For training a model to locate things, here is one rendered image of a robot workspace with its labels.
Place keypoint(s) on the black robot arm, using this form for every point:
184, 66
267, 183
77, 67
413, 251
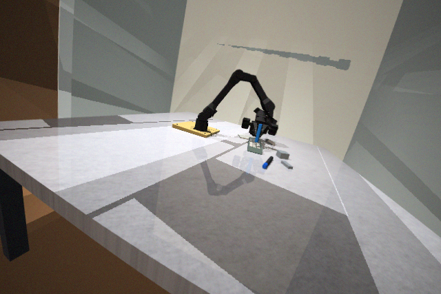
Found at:
267, 104

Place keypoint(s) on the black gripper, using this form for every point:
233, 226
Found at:
260, 119

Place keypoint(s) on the keyboard with white letter keys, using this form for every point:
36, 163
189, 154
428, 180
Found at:
257, 149

